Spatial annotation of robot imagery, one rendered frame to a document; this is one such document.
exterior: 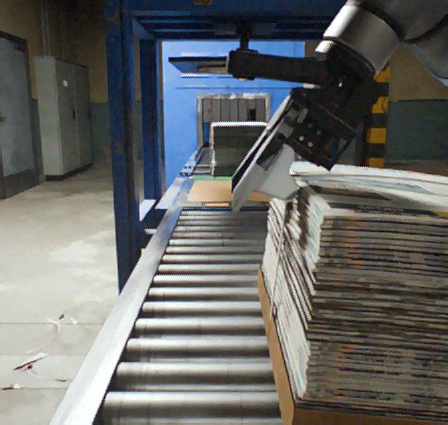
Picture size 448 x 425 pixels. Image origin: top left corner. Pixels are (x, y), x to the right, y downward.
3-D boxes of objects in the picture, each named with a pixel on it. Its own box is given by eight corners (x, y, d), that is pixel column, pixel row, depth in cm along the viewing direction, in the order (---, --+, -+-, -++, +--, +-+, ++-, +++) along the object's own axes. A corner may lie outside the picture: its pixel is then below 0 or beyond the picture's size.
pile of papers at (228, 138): (268, 175, 228) (269, 124, 222) (210, 175, 228) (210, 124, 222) (262, 166, 265) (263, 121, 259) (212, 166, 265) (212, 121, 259)
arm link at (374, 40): (352, -2, 45) (334, 15, 53) (326, 37, 46) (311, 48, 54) (410, 41, 46) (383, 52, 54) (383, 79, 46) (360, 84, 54)
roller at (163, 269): (369, 290, 96) (370, 269, 95) (153, 291, 96) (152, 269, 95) (362, 281, 101) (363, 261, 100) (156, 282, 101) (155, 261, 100)
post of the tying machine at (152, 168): (165, 329, 232) (155, 16, 200) (148, 329, 232) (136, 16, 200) (167, 322, 240) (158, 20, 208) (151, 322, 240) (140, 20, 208)
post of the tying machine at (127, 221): (145, 403, 173) (127, -22, 141) (123, 403, 173) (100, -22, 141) (149, 390, 182) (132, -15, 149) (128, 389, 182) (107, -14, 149)
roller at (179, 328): (424, 345, 69) (417, 314, 72) (125, 346, 69) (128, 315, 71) (412, 352, 73) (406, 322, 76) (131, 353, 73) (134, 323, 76)
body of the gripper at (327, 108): (326, 177, 48) (394, 84, 46) (262, 133, 48) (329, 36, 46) (313, 169, 56) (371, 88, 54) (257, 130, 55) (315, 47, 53)
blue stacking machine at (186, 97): (310, 237, 399) (319, -9, 356) (166, 237, 399) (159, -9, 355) (287, 202, 546) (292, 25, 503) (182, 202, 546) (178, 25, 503)
